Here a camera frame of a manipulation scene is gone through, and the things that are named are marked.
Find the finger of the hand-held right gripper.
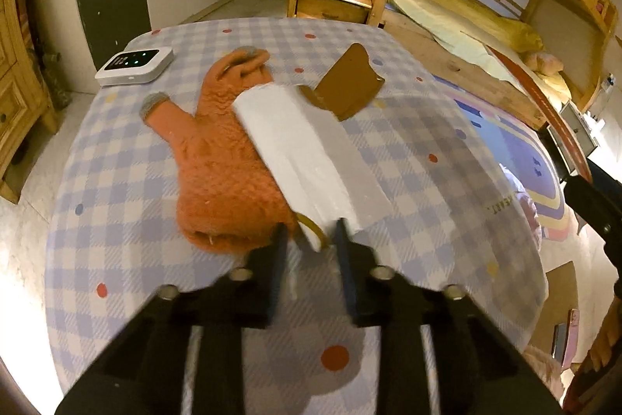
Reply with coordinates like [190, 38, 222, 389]
[564, 174, 622, 250]
[586, 158, 622, 202]

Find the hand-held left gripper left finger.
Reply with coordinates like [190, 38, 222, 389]
[54, 223, 290, 415]

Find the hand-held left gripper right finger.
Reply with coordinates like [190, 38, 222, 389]
[333, 218, 567, 415]

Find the long brown strip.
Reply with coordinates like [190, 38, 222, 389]
[486, 46, 594, 182]

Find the cardboard box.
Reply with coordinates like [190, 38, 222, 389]
[527, 262, 581, 367]

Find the small white drawer unit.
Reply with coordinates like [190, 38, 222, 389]
[547, 75, 618, 158]

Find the pale pink plastic bag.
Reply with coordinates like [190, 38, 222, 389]
[500, 165, 542, 250]

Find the pink flat box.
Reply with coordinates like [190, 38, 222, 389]
[551, 308, 581, 360]

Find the colourful floor rug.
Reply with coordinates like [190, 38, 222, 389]
[430, 75, 569, 245]

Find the blue checkered tablecloth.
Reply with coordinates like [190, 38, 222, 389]
[45, 17, 547, 415]

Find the orange knitted glove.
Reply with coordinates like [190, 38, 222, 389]
[140, 47, 302, 255]

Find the beige fluffy cloth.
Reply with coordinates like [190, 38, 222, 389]
[522, 344, 564, 396]

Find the beige plush toy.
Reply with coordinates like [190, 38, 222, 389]
[522, 50, 565, 75]

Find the brown cardboard piece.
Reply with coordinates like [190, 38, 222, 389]
[297, 43, 386, 123]

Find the yellow blanket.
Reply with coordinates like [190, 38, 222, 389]
[396, 0, 545, 53]

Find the wooden bunk bed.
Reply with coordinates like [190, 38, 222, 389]
[379, 0, 622, 134]

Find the pale yellow bedsheet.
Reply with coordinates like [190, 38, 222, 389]
[389, 0, 571, 102]

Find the white device with green lights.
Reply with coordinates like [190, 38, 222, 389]
[94, 47, 175, 88]

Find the camouflage bag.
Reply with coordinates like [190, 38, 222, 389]
[26, 0, 73, 112]

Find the wooden cabinet with drawers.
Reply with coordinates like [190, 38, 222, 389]
[0, 0, 59, 204]

